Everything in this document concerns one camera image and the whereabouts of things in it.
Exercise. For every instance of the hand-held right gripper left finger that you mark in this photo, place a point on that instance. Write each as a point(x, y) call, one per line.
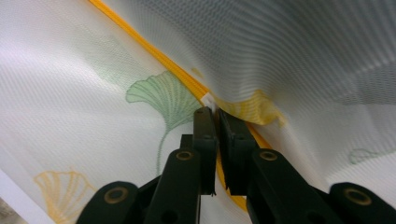
point(206, 149)

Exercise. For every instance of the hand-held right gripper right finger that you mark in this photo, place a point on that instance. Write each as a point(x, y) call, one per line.
point(236, 155)

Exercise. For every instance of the white leaf print mesh bag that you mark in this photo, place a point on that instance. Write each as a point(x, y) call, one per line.
point(77, 77)

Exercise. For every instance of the white table cover sheet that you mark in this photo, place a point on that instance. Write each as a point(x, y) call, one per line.
point(15, 199)

